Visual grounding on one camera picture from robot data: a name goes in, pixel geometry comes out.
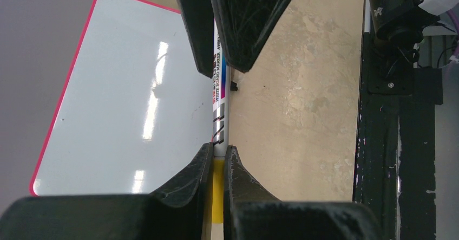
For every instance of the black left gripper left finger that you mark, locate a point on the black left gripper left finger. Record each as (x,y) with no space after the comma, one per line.
(198,18)

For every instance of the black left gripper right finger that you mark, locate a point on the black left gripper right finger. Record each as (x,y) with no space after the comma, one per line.
(244,27)

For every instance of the white whiteboard marker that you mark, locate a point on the white whiteboard marker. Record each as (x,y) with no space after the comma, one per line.
(220,106)

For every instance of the red framed whiteboard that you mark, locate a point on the red framed whiteboard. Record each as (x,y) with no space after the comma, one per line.
(134,110)

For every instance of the yellow marker cap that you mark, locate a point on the yellow marker cap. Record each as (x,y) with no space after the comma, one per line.
(218,191)

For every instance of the black whiteboard stand clip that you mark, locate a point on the black whiteboard stand clip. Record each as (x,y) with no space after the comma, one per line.
(233,86)

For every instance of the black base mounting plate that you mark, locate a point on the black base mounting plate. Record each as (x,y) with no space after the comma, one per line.
(395,152)

